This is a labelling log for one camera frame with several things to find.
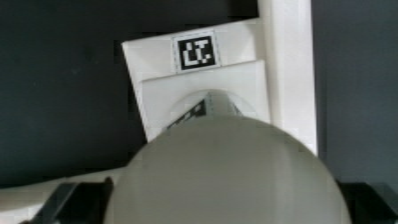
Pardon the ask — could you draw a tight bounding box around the white lamp base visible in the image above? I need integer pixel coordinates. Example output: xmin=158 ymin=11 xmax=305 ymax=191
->
xmin=122 ymin=19 xmax=269 ymax=139

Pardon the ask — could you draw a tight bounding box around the white lamp bulb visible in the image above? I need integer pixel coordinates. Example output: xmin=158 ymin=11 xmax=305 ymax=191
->
xmin=104 ymin=91 xmax=351 ymax=224

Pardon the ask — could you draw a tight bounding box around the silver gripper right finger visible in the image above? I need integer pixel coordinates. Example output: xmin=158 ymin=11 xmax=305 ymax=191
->
xmin=337 ymin=182 xmax=398 ymax=224

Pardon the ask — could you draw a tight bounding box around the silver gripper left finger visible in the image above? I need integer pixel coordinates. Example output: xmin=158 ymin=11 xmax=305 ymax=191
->
xmin=24 ymin=177 xmax=113 ymax=224

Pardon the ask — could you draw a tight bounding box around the white right fence bar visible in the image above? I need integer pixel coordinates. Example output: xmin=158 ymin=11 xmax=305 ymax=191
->
xmin=259 ymin=0 xmax=317 ymax=154

